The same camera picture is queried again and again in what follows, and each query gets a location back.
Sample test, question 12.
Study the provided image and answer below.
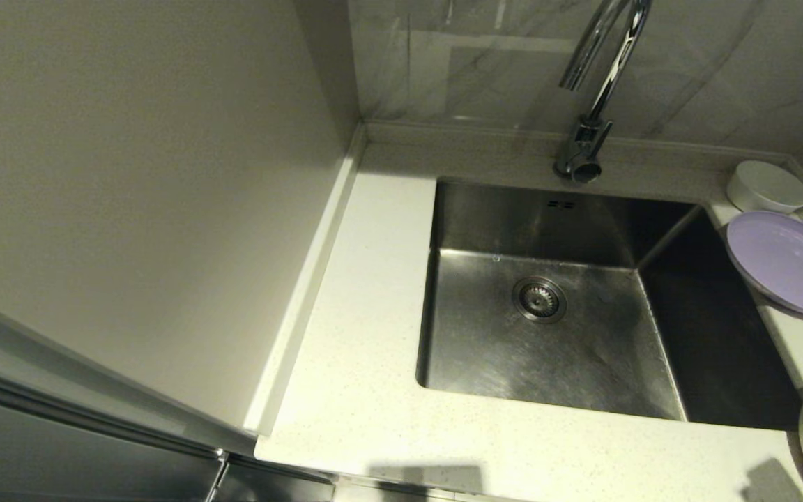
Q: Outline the small white bowl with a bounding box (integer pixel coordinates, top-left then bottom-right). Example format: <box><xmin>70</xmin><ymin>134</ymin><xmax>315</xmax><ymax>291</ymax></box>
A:
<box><xmin>726</xmin><ymin>160</ymin><xmax>803</xmax><ymax>215</ymax></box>

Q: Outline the purple plate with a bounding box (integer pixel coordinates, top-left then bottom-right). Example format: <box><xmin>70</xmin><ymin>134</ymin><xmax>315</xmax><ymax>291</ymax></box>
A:
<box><xmin>725</xmin><ymin>211</ymin><xmax>803</xmax><ymax>321</ymax></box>

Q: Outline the stainless steel sink basin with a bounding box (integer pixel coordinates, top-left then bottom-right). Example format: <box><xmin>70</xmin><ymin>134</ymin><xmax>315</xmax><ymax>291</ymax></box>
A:
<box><xmin>415</xmin><ymin>176</ymin><xmax>803</xmax><ymax>431</ymax></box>

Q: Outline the round metal drain strainer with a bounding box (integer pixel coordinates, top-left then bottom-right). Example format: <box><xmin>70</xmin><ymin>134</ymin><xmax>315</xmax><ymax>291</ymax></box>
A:
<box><xmin>512</xmin><ymin>276</ymin><xmax>568</xmax><ymax>324</ymax></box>

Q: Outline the chrome gooseneck faucet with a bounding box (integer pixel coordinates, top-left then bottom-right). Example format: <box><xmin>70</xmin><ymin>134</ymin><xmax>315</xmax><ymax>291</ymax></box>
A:
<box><xmin>553</xmin><ymin>0</ymin><xmax>653</xmax><ymax>184</ymax></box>

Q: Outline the grey glossy cabinet door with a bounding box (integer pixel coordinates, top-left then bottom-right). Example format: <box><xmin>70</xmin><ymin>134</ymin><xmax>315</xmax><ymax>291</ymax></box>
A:
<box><xmin>0</xmin><ymin>289</ymin><xmax>336</xmax><ymax>502</ymax></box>

